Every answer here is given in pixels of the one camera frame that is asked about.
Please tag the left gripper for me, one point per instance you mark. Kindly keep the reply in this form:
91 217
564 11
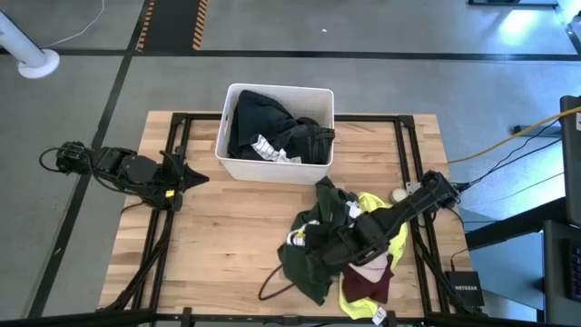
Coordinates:
170 179

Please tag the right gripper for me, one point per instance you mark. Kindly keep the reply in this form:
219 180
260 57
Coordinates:
370 231

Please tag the light pink garment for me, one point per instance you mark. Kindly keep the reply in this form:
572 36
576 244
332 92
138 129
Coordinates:
374 272

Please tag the maroon garment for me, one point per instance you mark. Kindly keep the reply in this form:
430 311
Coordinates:
363 288

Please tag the dark green sweatshirt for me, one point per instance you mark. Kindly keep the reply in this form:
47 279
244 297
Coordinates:
304 281

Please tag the neon yellow shirt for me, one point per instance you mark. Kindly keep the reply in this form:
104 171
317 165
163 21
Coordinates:
399 240

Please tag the white striped garment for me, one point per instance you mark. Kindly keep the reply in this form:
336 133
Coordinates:
263 147

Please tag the black garment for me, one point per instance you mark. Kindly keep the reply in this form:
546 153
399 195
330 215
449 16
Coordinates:
258 113

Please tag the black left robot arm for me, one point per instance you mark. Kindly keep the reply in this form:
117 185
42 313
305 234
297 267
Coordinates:
127 170

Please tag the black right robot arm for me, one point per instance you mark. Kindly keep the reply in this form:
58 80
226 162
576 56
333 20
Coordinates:
417 200

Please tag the white round puck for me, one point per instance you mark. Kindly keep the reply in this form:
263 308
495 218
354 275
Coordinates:
398 195

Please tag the white perforated laundry basket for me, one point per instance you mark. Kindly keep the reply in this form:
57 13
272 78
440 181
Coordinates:
272 175

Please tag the black hazard-striped floor mat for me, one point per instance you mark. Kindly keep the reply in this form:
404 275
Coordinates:
172 22

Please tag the black desk beam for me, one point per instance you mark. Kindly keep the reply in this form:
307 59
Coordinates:
513 224

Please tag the white pole with base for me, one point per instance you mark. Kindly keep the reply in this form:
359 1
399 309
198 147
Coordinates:
32 61

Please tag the black desk with keyboard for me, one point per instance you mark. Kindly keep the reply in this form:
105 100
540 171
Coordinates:
563 272

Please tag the black side cabinet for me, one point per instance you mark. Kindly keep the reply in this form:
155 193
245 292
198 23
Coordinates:
572 159

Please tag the black aluminium table frame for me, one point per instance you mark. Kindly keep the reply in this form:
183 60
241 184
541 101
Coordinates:
154 254

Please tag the grey metal bracket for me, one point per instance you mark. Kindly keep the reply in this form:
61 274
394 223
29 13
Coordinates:
412 187

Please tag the black Netgear network switch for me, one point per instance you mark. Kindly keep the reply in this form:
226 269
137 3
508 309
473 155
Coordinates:
465 288

